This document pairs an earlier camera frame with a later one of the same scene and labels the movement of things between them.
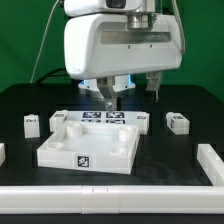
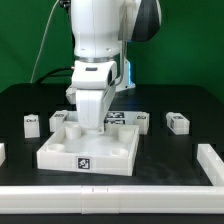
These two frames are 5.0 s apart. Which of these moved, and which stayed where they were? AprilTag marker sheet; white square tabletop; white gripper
Moved: white gripper
Stayed: AprilTag marker sheet; white square tabletop
